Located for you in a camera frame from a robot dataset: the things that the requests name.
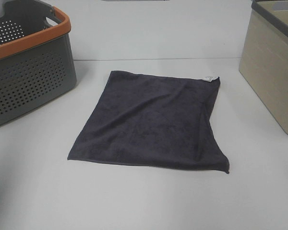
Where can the beige basket with grey rim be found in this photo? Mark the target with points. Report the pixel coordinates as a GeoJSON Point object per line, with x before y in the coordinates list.
{"type": "Point", "coordinates": [264, 59]}

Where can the dark grey towel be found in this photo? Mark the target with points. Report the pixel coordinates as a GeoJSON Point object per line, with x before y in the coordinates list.
{"type": "Point", "coordinates": [146, 120]}

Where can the grey basket with orange rim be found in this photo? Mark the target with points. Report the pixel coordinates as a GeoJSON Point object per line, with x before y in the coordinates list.
{"type": "Point", "coordinates": [36, 64]}

